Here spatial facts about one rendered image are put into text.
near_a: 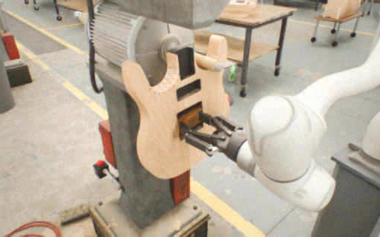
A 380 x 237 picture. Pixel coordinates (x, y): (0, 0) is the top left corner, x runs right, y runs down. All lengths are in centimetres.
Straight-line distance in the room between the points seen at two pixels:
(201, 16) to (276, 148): 31
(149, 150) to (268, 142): 40
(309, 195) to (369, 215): 96
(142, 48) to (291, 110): 55
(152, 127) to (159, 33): 31
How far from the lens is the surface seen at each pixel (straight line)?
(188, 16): 61
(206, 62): 80
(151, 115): 73
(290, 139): 47
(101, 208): 171
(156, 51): 91
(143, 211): 150
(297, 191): 62
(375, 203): 151
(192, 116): 83
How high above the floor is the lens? 153
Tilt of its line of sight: 31 degrees down
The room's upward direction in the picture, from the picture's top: straight up
